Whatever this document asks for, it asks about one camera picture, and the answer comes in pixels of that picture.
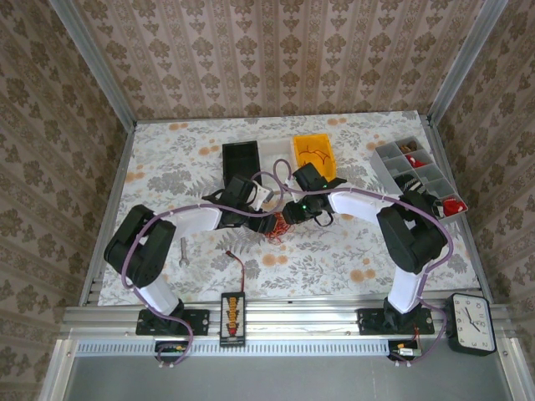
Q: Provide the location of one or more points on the small steel wrench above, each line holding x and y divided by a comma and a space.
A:
184, 252

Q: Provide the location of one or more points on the yellow plastic bin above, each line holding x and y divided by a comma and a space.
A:
313, 142

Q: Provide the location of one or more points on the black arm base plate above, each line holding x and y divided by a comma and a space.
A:
372, 321
196, 321

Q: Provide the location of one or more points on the black controller box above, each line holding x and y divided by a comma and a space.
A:
405, 351

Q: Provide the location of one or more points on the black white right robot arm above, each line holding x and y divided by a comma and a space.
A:
405, 238

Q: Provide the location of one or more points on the grey compartment organizer box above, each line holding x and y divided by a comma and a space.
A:
401, 167

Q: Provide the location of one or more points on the wide aluminium base rail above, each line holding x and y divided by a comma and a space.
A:
292, 319

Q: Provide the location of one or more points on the black white striped parts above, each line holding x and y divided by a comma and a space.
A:
409, 184

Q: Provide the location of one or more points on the aluminium frame post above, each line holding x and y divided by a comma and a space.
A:
464, 58
96, 67

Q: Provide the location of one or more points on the red small parts pile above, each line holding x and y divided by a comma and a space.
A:
416, 162

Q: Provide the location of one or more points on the floral patterned table cloth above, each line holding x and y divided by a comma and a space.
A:
317, 263

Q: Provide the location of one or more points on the black small parts pile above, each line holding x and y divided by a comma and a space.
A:
437, 209

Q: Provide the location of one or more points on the white plastic bin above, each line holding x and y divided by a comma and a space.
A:
276, 148

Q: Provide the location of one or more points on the black square clock white face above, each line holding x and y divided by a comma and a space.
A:
472, 326

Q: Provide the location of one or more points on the black charging board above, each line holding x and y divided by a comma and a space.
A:
232, 319

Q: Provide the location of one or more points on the black plastic bin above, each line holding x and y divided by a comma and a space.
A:
240, 160

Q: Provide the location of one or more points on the red small part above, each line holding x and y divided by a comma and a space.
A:
453, 206

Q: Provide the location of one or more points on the aluminium table edge rail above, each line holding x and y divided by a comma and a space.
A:
468, 200
108, 217

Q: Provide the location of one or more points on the brown small parts pile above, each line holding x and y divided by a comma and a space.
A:
408, 147

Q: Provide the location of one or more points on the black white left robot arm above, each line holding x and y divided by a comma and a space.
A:
154, 238

